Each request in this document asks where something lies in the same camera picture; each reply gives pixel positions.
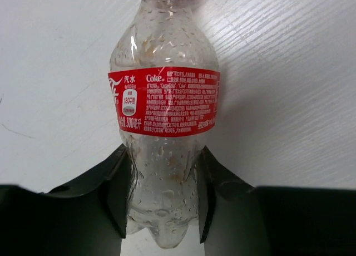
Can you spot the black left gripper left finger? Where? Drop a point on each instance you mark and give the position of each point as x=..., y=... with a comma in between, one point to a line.
x=84, y=216

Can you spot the Coke bottle red label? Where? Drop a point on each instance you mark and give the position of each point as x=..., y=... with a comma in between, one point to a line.
x=164, y=77

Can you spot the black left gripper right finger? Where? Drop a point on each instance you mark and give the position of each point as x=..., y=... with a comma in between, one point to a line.
x=236, y=218

